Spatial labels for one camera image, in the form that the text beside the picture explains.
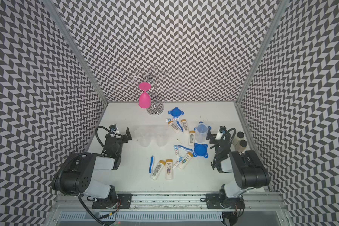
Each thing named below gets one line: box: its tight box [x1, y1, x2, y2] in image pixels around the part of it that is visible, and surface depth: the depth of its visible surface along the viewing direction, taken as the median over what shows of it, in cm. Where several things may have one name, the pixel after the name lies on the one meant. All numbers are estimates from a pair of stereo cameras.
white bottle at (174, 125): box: [167, 120, 180, 133], surface depth 104 cm
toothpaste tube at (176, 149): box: [173, 145, 179, 160], surface depth 93 cm
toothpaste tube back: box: [166, 118, 180, 123], surface depth 107 cm
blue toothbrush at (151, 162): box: [148, 155, 155, 174], surface depth 86 cm
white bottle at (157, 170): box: [150, 159, 166, 181], surface depth 83 cm
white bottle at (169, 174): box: [165, 158, 174, 180], surface depth 84 cm
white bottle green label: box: [177, 152, 194, 170], surface depth 86 cm
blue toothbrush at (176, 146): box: [174, 145, 194, 152], surface depth 95 cm
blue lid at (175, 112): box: [167, 106, 185, 119], surface depth 114 cm
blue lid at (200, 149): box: [193, 142, 209, 159], surface depth 94 cm
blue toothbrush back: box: [176, 120, 184, 132], surface depth 105 cm
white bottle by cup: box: [188, 130, 196, 146], surface depth 96 cm
